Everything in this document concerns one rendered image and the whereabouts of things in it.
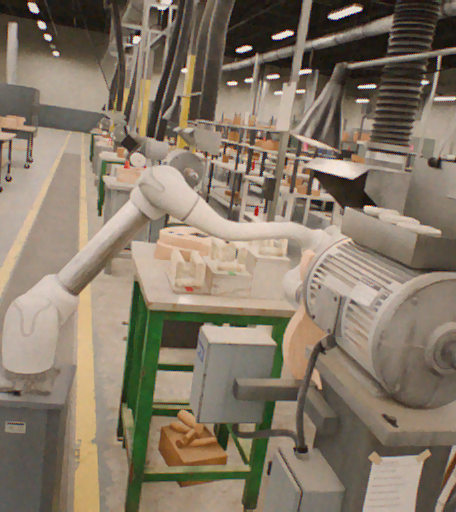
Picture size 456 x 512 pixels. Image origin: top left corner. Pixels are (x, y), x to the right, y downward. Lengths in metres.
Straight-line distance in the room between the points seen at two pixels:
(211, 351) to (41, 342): 0.71
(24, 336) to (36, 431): 0.30
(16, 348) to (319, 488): 1.02
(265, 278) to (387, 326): 1.23
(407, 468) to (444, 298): 0.35
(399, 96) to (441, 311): 0.57
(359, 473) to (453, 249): 0.45
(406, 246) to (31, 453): 1.31
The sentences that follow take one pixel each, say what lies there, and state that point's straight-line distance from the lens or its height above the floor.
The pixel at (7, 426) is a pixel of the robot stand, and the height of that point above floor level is 0.61.
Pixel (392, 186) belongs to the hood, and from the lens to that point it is 1.33.
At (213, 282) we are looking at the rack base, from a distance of 2.12.
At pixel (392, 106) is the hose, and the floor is 1.67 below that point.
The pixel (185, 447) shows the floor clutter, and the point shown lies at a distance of 2.66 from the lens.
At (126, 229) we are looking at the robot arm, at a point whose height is 1.19.
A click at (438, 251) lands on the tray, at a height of 1.41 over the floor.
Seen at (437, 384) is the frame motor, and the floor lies 1.18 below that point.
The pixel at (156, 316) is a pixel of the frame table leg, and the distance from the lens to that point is 2.01.
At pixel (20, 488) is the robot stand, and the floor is 0.39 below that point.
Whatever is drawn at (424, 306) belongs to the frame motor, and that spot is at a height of 1.32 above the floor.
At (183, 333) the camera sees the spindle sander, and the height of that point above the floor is 0.11.
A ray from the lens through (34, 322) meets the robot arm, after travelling 1.75.
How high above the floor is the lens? 1.57
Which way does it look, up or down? 13 degrees down
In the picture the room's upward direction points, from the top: 9 degrees clockwise
